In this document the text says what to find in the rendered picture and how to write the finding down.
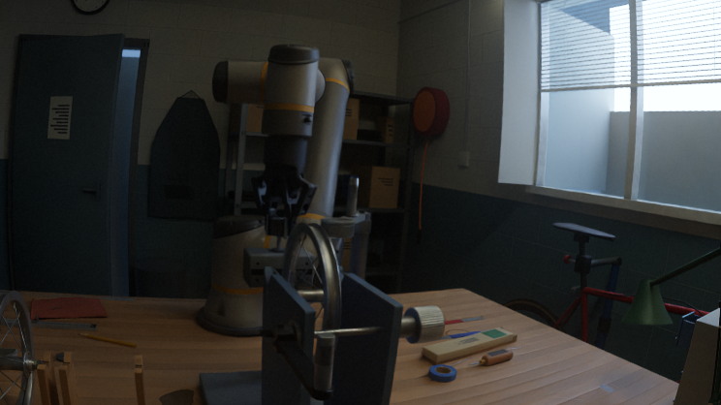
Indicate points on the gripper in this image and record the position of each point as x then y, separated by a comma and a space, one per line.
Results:
286, 179

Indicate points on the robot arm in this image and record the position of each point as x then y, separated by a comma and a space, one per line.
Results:
332, 141

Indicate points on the silver spoked wheel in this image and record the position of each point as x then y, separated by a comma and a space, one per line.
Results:
329, 270
14, 360

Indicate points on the blue truing stand body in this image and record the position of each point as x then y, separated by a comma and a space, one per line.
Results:
366, 338

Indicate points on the grey cam lever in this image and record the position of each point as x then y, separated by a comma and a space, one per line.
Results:
324, 360

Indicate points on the white knurled clamp nut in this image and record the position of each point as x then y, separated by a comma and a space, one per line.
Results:
428, 323

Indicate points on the wooden wheel rack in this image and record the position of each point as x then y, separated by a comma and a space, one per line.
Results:
65, 383

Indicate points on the grey spray can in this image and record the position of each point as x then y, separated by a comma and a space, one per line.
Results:
352, 194

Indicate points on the large cardboard box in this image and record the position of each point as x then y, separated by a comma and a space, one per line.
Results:
383, 187

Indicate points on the small cardboard box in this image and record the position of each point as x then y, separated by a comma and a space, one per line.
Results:
351, 119

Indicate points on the dark metal shelf unit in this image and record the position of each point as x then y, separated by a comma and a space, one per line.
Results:
388, 242

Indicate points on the dark blue door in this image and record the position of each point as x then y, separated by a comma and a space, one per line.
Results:
62, 225

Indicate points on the blue pen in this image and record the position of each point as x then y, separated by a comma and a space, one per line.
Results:
464, 334

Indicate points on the yellow pencil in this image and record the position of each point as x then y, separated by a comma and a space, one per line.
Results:
107, 339

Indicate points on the blue tape roll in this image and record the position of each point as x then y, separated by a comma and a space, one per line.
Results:
434, 373

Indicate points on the wooden box with green label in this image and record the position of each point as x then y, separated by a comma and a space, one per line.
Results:
467, 346

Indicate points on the white paper notice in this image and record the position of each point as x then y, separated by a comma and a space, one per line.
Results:
59, 117

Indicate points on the red folder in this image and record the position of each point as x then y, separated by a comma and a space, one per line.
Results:
67, 308

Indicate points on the steel ruler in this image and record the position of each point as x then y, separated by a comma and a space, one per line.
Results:
65, 325

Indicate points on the red bicycle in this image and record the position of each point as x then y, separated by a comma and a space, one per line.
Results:
588, 293

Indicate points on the window with blinds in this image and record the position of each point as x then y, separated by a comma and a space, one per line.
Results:
631, 96

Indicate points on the green desk lamp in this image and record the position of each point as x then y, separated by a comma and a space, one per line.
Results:
648, 307

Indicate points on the white box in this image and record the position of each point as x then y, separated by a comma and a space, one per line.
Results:
701, 360

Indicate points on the white wall switch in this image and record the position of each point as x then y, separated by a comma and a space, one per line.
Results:
463, 159

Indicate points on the round wall clock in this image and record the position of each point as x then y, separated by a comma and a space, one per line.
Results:
90, 4

